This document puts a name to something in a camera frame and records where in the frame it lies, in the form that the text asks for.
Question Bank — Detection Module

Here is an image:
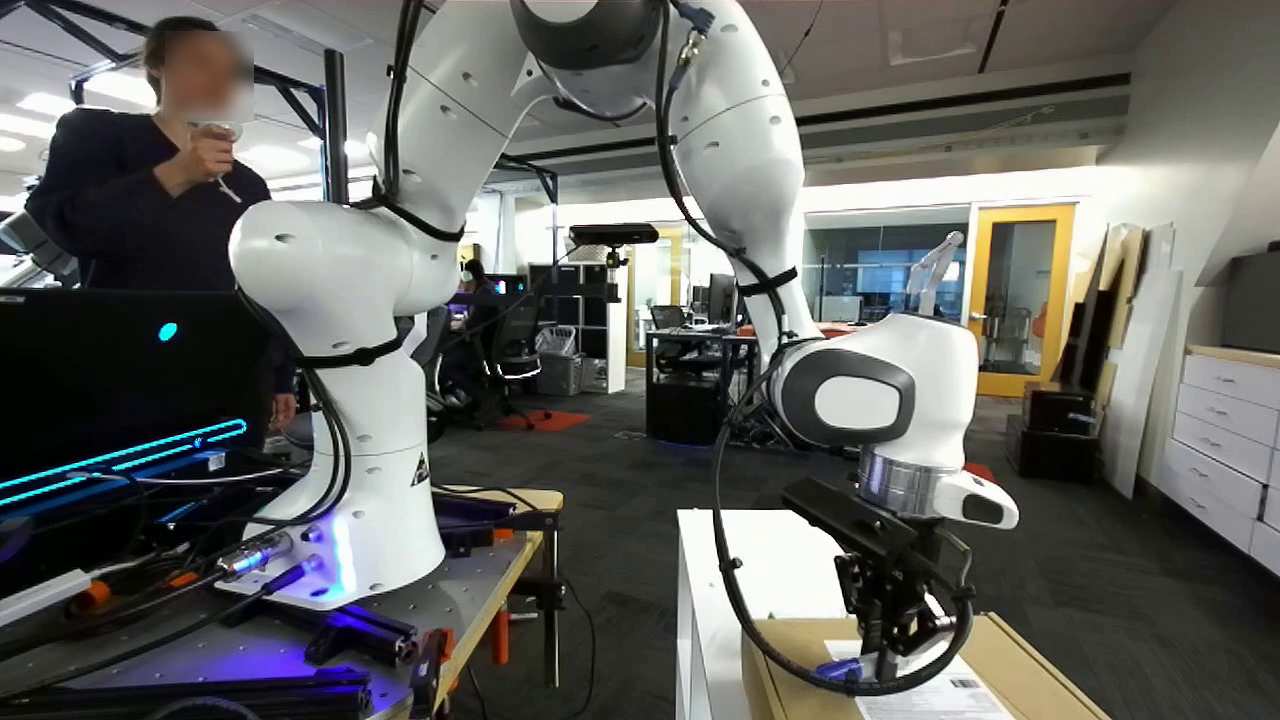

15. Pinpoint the yellow framed door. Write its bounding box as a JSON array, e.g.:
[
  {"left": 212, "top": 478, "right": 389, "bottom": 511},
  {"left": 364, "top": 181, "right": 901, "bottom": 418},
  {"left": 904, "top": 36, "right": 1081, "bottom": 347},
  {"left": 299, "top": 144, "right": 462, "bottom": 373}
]
[{"left": 970, "top": 202, "right": 1075, "bottom": 398}]

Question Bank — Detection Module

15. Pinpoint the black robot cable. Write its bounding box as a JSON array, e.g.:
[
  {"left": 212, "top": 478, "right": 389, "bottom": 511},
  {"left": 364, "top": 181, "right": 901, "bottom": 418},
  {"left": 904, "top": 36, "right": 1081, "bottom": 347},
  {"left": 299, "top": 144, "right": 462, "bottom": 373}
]
[{"left": 709, "top": 395, "right": 976, "bottom": 700}]

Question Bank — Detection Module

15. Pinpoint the blue capped marker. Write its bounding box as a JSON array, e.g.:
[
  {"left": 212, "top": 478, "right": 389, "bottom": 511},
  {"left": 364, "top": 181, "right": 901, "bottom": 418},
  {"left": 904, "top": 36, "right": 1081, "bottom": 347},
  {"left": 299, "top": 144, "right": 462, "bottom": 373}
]
[{"left": 815, "top": 655, "right": 878, "bottom": 687}]

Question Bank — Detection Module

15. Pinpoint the black camera on stand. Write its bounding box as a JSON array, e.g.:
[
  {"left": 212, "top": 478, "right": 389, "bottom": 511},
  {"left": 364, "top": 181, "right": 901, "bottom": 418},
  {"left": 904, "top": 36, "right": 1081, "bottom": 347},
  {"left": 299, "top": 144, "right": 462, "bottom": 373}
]
[{"left": 567, "top": 224, "right": 662, "bottom": 267}]

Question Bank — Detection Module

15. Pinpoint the white drawer cabinet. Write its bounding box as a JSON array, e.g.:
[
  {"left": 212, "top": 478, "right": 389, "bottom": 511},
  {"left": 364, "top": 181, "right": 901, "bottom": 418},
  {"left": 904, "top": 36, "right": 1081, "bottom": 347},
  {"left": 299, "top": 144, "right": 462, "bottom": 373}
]
[{"left": 1159, "top": 345, "right": 1280, "bottom": 576}]

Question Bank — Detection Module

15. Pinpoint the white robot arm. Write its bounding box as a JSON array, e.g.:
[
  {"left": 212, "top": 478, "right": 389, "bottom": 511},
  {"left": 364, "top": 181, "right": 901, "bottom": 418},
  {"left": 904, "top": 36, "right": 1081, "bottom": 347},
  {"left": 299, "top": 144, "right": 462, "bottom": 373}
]
[{"left": 227, "top": 0, "right": 1019, "bottom": 694}]

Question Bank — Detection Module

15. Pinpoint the white pedestal table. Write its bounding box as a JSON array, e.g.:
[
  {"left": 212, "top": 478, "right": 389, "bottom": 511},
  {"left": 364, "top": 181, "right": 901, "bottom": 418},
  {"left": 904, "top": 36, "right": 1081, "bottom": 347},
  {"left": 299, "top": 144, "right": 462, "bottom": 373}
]
[{"left": 671, "top": 509, "right": 861, "bottom": 720}]

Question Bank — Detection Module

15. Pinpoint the person in black shirt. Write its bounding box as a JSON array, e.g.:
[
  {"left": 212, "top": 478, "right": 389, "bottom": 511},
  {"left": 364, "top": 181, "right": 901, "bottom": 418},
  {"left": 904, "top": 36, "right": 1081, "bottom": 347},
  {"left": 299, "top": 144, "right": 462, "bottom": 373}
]
[{"left": 20, "top": 12, "right": 276, "bottom": 296}]

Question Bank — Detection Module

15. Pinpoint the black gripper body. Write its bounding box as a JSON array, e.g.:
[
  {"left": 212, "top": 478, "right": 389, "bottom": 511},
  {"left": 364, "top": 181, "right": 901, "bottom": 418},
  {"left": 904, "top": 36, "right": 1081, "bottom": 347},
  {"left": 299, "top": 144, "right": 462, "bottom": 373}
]
[{"left": 785, "top": 478, "right": 972, "bottom": 655}]

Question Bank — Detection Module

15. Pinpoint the white paper label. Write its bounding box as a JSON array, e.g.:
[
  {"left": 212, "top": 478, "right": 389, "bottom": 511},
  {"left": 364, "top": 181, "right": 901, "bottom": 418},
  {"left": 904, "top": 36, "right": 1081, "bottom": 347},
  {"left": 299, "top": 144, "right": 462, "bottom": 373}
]
[{"left": 824, "top": 638, "right": 1012, "bottom": 720}]

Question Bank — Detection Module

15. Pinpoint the black computer monitor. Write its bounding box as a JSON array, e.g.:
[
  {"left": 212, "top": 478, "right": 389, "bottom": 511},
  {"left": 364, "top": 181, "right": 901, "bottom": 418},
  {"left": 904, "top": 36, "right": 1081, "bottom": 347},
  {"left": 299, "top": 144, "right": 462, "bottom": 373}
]
[{"left": 0, "top": 286, "right": 273, "bottom": 478}]

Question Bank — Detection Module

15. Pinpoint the brown cardboard box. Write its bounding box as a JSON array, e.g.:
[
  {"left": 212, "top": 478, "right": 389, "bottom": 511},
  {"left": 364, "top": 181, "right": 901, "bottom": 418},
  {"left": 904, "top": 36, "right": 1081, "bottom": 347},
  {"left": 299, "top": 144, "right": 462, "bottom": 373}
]
[{"left": 741, "top": 613, "right": 1111, "bottom": 720}]

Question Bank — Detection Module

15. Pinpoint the metal breadboard robot table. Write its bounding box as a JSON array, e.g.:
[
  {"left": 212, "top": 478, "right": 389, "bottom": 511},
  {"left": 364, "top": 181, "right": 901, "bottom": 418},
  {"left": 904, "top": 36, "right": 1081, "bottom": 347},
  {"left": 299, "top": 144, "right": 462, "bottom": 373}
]
[{"left": 0, "top": 488, "right": 566, "bottom": 720}]

